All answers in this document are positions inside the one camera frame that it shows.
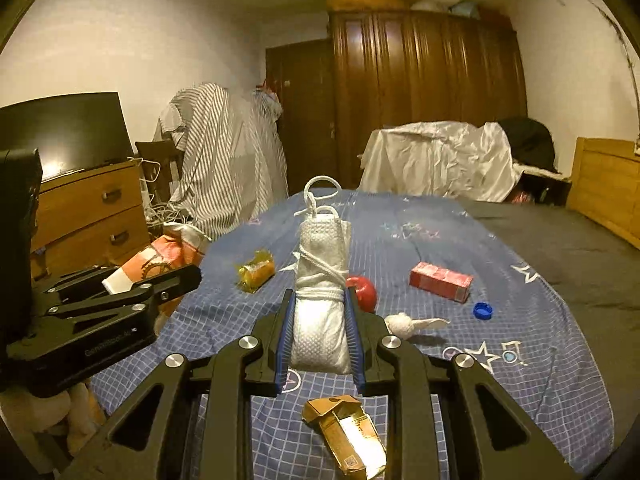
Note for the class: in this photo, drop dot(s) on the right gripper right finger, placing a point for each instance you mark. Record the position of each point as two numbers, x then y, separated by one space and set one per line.
445 419

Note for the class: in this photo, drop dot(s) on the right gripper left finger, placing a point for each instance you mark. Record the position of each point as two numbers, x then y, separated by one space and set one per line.
194 415

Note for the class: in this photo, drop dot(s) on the white sock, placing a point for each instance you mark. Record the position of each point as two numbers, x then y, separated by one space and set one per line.
404 326

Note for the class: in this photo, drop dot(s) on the brown cigarette pack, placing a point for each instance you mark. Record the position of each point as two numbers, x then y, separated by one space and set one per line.
349 433

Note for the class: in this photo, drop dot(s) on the red white snack bag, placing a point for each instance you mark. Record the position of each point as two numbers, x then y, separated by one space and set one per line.
179 246

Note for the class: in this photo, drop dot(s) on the white towel with rope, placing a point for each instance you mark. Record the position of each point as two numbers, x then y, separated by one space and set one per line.
319 329

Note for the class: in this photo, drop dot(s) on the wooden drawer dresser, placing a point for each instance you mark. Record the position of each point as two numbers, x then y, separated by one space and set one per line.
86 218

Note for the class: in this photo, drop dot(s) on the blue bottle cap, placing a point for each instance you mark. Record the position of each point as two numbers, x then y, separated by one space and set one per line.
483 311

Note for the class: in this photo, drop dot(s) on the red rectangular box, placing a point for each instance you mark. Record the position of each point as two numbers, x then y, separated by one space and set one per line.
440 281

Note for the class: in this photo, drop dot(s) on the blue checkered star bedsheet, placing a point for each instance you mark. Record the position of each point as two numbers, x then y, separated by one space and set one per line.
532 344

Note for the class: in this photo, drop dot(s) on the yellow crumpled plastic wrapper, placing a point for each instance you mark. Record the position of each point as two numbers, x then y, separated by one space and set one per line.
258 271

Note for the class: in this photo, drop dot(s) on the dark grey mattress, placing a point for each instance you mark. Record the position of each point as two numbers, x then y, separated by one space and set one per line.
596 273

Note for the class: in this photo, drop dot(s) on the black television screen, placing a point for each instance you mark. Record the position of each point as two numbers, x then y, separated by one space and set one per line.
71 133

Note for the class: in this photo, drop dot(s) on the wooden chair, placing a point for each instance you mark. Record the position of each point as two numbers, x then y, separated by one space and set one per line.
161 167

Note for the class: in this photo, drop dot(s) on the striped cloth cover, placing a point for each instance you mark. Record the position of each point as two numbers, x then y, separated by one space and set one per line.
233 162

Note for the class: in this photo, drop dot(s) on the silver satin cloth cover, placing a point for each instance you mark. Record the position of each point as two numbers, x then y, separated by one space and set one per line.
445 159

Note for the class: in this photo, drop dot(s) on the wooden headboard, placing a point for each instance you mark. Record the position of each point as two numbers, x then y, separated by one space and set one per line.
605 185

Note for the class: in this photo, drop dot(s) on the black clothing pile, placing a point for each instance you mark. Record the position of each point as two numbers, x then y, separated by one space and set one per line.
532 148

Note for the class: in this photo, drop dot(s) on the dark wooden door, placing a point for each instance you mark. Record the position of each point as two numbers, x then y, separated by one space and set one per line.
302 76

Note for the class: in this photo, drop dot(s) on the dark wooden wardrobe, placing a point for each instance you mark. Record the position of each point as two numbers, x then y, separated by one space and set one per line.
392 68

